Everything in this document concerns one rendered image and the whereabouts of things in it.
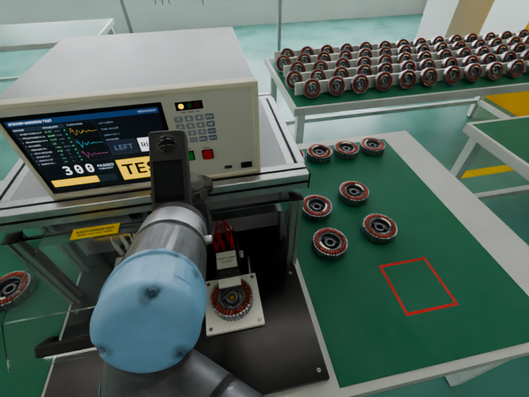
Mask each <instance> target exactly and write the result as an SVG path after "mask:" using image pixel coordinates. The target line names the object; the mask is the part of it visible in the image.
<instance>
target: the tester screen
mask: <svg viewBox="0 0 529 397"><path fill-rule="evenodd" d="M4 124H5V125H6V127H7V128H8V129H9V130H10V131H11V133H12V134H13V136H14V137H15V138H16V140H17V141H18V143H19V144H20V145H21V146H22V147H23V149H24V150H25V152H26V153H27V154H28V156H29V157H30V158H31V160H32V161H33V162H34V163H35V165H36V166H37V167H38V169H39V170H40V172H41V173H42V174H43V175H44V176H45V178H46V179H47V181H48V182H49V183H50V185H51V186H52V188H53V189H54V190H55V191H61V190H67V189H73V188H80V187H91V186H98V185H103V184H114V183H121V182H128V181H133V180H145V179H150V176H148V177H142V178H135V179H130V180H125V179H124V178H123V176H122V174H121V172H120V170H119V167H118V165H117V163H116V161H115V160H121V159H128V158H140V157H147V156H150V154H149V151H143V152H135V153H129V154H116V155H113V154H112V152H111V150H110V148H109V145H108V143H107V142H108V141H116V140H123V139H136V138H143V137H148V135H149V133H150V132H157V131H164V127H163V124H162V121H161V116H160V114H159V111H158V108H157V107H152V108H144V109H129V110H121V111H113V112H104V113H89V114H81V115H73V116H65V117H50V118H42V119H34V120H26V121H10V122H4ZM91 162H93V164H94V166H95V168H96V169H97V171H98V173H87V174H80V175H74V176H65V174H64V173H63V172H62V171H61V169H60V167H59V166H66V165H78V164H85V163H91ZM110 173H116V175H117V177H118V179H117V180H106V181H99V182H93V183H87V184H75V185H68V186H63V187H55V186H54V185H53V183H52V182H51V181H55V180H66V179H72V178H79V177H85V176H97V175H104V174H110Z"/></svg>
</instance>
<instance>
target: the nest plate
mask: <svg viewBox="0 0 529 397"><path fill-rule="evenodd" d="M240 277H241V279H244V280H245V281H246V282H247V283H248V284H249V285H250V287H251V288H252V292H253V305H252V308H251V310H250V311H249V313H248V314H247V315H246V316H245V317H244V316H243V318H242V319H241V318H240V320H237V318H236V321H230V320H229V321H226V320H225V321H224V320H223V318H222V319H220V317H218V316H217V315H215V313H214V311H213V308H212V305H211V301H210V299H211V298H210V296H211V293H212V291H213V289H214V287H215V285H216V284H217V283H219V281H218V280H210V281H206V282H205V286H206V294H207V304H206V311H205V320H206V335H207V336H215V335H219V334H223V333H227V332H234V331H238V330H243V329H246V328H253V327H257V326H262V325H265V320H264V315H263V311H262V306H261V299H260V295H259V290H258V286H257V278H256V273H251V274H245V275H241V276H240ZM236 293H237V294H238V295H239V298H240V299H242V294H241V293H240V292H239V291H237V292H236ZM222 303H223V305H224V306H226V307H229V305H228V304H227V303H226V302H225V300H223V301H222Z"/></svg>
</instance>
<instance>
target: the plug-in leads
mask: <svg viewBox="0 0 529 397"><path fill-rule="evenodd" d="M222 221H223V222H224V223H223V227H225V232H226V239H227V244H231V247H230V249H231V250H232V249H235V245H234V239H233V236H234V232H233V228H232V227H231V226H230V225H229V224H228V223H227V222H226V221H224V220H222ZM217 222H218V221H216V226H217ZM221 225H222V224H220V225H219V226H218V227H215V230H216V231H215V232H214V235H213V246H214V248H215V251H216V252H218V251H220V249H219V247H218V246H217V244H216V242H215V240H214V236H215V234H216V238H217V241H218V244H219V245H221V247H222V251H223V250H227V249H226V247H225V245H224V241H222V239H221V233H222V230H223V227H222V229H221V231H220V234H219V233H218V232H217V229H218V228H219V227H220V226H221ZM226 226H227V227H226ZM230 237H231V238H230Z"/></svg>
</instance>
